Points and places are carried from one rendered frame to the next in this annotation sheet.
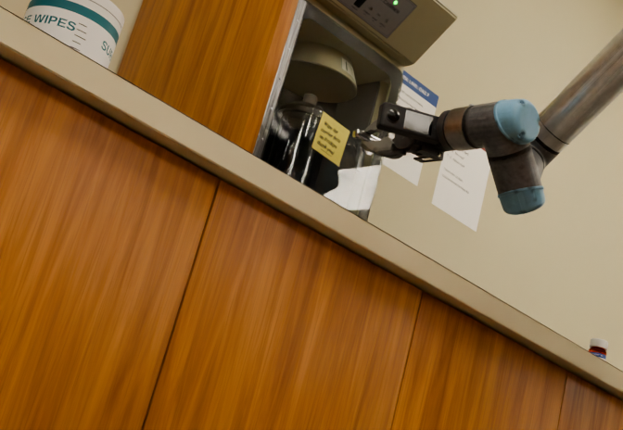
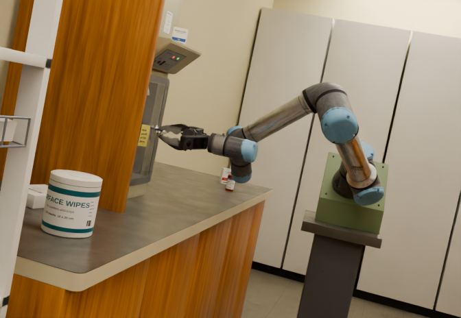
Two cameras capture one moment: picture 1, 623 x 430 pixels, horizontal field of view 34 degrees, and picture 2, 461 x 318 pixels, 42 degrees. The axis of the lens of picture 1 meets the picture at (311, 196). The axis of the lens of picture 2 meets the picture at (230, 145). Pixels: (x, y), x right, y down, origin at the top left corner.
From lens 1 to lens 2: 130 cm
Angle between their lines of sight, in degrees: 41
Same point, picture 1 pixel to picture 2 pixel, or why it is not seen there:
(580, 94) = (272, 127)
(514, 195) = (241, 178)
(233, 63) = (110, 125)
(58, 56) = (118, 264)
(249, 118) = (129, 168)
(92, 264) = not seen: outside the picture
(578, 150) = (193, 7)
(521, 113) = (254, 153)
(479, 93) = not seen: outside the picture
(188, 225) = (143, 278)
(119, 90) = (134, 257)
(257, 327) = (159, 294)
